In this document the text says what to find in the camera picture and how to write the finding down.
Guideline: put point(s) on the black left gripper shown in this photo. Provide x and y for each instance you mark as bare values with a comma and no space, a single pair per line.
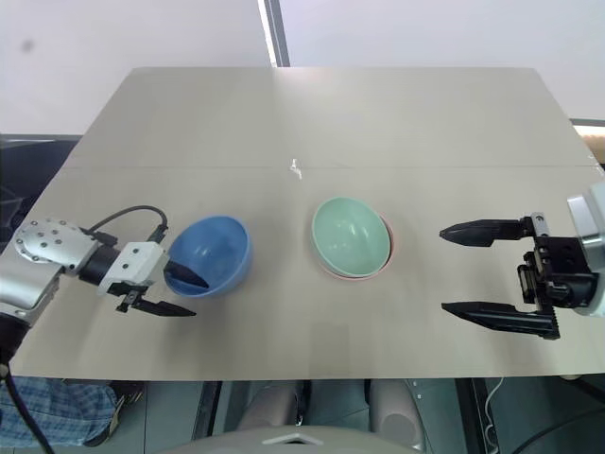
131,299

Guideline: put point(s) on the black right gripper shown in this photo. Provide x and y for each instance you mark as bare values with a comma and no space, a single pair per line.
555,265

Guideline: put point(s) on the blue bowl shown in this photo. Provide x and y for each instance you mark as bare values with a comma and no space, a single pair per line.
217,246

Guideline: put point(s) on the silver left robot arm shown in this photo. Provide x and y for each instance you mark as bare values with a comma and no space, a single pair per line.
42,250

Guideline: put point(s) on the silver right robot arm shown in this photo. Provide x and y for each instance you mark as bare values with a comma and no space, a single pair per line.
596,265

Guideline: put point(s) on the pink bowl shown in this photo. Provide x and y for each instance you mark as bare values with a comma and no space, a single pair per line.
390,255

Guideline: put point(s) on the green bowl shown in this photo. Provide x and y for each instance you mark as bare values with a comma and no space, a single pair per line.
350,236

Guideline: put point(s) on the grey rounded robot leg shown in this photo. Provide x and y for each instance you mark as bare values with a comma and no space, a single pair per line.
394,406
269,402

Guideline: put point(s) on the brown cardboard box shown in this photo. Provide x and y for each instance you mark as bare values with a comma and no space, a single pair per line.
593,137

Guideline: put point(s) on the blue plaid cloth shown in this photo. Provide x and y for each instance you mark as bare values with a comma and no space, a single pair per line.
52,406

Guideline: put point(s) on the white tape scrap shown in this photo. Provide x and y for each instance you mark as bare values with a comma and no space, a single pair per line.
296,168

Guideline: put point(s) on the dark equipment beside table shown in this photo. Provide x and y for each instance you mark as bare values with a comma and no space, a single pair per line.
28,165

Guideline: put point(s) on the grey robot torso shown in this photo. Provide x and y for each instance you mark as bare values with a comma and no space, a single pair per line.
307,442

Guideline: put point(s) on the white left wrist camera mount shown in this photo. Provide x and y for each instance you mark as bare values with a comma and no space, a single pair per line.
137,262

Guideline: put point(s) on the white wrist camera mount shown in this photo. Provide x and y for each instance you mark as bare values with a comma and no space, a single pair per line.
137,262
588,208

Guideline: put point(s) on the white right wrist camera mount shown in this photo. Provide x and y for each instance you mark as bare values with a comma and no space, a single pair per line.
588,208

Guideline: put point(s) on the dark window frame post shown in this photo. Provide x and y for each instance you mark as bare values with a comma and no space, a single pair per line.
276,33

